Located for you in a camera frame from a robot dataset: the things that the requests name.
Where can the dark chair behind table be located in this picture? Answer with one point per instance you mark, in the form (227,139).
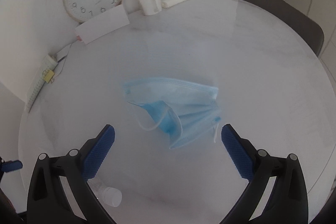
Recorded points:
(308,29)

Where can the white card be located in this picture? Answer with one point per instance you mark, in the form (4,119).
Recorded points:
(102,24)

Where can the blue face mask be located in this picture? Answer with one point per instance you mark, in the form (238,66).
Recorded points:
(182,109)

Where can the white round table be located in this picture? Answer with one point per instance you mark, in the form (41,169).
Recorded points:
(272,89)

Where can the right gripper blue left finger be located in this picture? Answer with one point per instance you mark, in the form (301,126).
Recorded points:
(95,150)

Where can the clear plastic bottle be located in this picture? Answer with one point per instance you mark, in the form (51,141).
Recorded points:
(105,194)

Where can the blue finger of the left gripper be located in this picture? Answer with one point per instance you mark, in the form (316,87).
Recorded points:
(10,166)

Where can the white mug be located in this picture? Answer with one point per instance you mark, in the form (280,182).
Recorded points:
(150,7)

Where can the white tube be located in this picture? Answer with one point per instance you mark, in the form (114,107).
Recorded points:
(170,3)

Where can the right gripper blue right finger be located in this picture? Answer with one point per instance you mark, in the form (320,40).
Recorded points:
(239,154)

